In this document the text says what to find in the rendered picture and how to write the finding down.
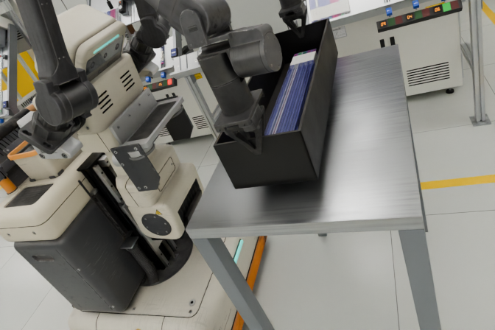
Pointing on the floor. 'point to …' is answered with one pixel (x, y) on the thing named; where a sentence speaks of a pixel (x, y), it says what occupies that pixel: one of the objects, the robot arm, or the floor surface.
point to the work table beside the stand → (334, 188)
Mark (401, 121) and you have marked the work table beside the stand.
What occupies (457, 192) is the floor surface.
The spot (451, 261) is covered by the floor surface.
